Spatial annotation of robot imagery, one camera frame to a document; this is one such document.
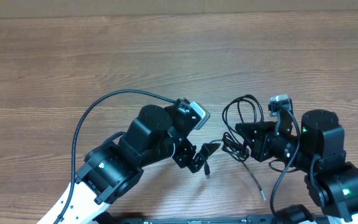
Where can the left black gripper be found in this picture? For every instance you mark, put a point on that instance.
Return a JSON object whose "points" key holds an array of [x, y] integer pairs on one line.
{"points": [[183, 157]]}

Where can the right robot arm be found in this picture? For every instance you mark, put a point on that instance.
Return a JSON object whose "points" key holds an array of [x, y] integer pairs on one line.
{"points": [[316, 147]]}

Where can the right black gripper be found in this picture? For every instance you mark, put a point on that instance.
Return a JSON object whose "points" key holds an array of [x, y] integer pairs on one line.
{"points": [[260, 145]]}

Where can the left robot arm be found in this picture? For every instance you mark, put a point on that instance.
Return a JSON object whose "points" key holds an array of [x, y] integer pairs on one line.
{"points": [[116, 166]]}

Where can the cardboard back panel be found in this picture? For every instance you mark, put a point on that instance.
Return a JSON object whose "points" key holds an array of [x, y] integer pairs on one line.
{"points": [[18, 9]]}

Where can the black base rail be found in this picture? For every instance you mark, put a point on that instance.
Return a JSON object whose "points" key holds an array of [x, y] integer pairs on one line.
{"points": [[107, 218]]}

